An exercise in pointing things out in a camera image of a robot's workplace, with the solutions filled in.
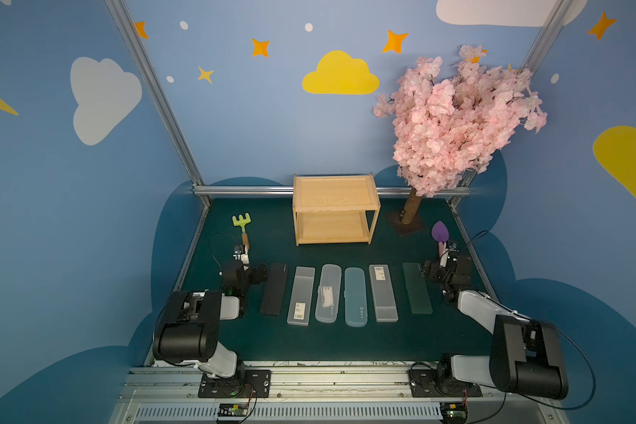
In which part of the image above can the dark green pencil case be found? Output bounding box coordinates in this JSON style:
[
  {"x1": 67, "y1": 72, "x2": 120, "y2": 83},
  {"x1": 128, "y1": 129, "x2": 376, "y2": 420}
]
[{"x1": 402, "y1": 263, "x2": 433, "y2": 314}]

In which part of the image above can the frosted pencil case with label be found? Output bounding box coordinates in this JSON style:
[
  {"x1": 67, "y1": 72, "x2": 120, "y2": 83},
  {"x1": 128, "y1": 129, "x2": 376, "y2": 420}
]
[{"x1": 287, "y1": 267, "x2": 316, "y2": 326}]

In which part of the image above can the tall frosted grey pencil case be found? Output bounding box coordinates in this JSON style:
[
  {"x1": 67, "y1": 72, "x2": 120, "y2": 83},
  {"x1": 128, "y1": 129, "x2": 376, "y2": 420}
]
[{"x1": 369, "y1": 264, "x2": 399, "y2": 323}]

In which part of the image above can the clear rounded pencil case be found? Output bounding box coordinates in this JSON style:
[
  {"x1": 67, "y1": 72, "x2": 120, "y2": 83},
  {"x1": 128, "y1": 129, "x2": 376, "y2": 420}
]
[{"x1": 316, "y1": 264, "x2": 342, "y2": 324}]

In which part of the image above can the teal pencil case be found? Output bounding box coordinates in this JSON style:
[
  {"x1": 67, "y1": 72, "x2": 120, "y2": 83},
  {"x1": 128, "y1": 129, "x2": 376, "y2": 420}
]
[{"x1": 344, "y1": 267, "x2": 367, "y2": 328}]

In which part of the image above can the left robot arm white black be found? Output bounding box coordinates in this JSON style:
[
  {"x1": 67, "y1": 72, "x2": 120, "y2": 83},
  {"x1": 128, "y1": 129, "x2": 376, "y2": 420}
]
[{"x1": 153, "y1": 260, "x2": 268, "y2": 382}]

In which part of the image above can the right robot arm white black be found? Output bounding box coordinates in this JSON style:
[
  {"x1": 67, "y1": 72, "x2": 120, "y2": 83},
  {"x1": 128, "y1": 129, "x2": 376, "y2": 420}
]
[{"x1": 420, "y1": 251, "x2": 597, "y2": 411}]

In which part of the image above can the light wooden shelf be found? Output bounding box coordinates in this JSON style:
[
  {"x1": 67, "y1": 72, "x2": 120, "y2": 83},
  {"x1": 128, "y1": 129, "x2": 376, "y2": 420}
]
[{"x1": 293, "y1": 174, "x2": 381, "y2": 245}]

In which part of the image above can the purple toy trowel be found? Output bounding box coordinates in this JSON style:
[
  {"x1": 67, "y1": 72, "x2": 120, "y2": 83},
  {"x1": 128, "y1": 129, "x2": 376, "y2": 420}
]
[{"x1": 431, "y1": 221, "x2": 450, "y2": 256}]

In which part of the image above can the pink cherry blossom tree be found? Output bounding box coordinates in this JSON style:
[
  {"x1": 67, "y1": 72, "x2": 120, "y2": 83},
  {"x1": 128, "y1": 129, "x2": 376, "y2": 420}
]
[{"x1": 373, "y1": 45, "x2": 547, "y2": 225}]

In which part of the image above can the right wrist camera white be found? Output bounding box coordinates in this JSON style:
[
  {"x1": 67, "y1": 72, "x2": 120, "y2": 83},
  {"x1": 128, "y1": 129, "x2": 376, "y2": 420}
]
[{"x1": 438, "y1": 242, "x2": 457, "y2": 268}]

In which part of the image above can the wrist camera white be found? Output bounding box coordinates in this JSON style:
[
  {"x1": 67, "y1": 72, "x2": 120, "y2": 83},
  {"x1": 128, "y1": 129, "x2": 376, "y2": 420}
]
[
  {"x1": 438, "y1": 242, "x2": 457, "y2": 268},
  {"x1": 233, "y1": 244, "x2": 250, "y2": 267}
]

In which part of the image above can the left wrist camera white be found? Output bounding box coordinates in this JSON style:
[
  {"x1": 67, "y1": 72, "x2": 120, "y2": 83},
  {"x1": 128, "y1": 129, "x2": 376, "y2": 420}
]
[{"x1": 233, "y1": 244, "x2": 250, "y2": 267}]

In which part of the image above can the green toy rake wooden handle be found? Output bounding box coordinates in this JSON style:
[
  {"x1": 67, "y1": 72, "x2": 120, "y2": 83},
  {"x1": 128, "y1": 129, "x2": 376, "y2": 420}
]
[{"x1": 231, "y1": 213, "x2": 252, "y2": 249}]

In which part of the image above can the aluminium frame rail back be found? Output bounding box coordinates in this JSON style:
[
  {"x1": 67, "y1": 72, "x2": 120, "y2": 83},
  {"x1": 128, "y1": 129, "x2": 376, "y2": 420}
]
[{"x1": 193, "y1": 185, "x2": 471, "y2": 198}]

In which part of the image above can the left aluminium frame post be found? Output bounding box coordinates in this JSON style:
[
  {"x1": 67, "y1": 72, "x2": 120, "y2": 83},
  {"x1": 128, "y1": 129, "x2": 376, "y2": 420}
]
[{"x1": 105, "y1": 0, "x2": 210, "y2": 208}]

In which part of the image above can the aluminium frame post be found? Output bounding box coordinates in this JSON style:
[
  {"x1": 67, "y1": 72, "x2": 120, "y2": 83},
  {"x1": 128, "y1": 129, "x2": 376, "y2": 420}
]
[
  {"x1": 441, "y1": 1, "x2": 586, "y2": 189},
  {"x1": 105, "y1": 0, "x2": 210, "y2": 208}
]

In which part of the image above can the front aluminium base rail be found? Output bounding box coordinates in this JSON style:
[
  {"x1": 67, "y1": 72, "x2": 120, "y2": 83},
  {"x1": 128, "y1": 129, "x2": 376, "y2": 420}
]
[{"x1": 110, "y1": 361, "x2": 568, "y2": 423}]

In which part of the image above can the right aluminium frame post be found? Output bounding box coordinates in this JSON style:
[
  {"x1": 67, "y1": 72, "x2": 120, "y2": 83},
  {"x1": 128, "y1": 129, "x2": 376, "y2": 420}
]
[{"x1": 441, "y1": 1, "x2": 586, "y2": 189}]

